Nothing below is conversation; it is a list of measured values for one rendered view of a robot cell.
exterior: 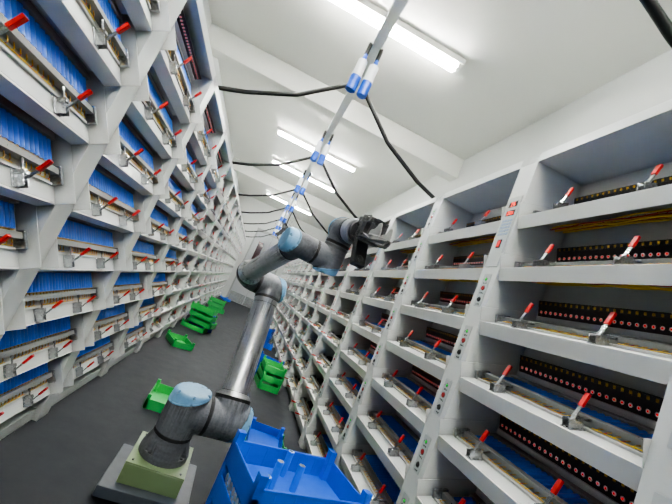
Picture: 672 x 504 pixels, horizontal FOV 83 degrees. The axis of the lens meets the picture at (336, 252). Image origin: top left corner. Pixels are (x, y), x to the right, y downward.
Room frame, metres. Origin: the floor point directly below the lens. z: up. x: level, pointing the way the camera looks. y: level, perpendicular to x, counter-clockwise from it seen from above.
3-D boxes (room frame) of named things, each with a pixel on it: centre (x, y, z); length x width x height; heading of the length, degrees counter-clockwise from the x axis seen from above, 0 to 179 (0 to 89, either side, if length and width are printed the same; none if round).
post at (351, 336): (2.72, -0.39, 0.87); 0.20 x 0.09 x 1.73; 100
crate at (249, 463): (0.98, -0.13, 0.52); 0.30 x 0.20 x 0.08; 117
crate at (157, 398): (2.43, 0.58, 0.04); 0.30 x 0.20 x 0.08; 13
